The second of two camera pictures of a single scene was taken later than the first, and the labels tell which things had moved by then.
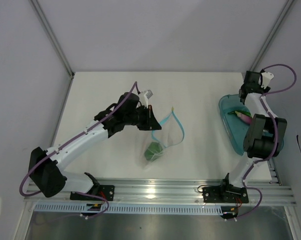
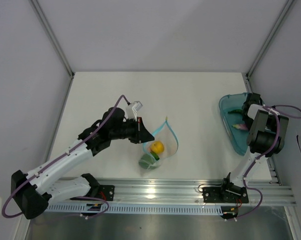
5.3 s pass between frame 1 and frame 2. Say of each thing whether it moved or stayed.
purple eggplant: moved
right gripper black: moved
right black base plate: stayed
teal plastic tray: stayed
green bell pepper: moved
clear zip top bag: moved
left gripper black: moved
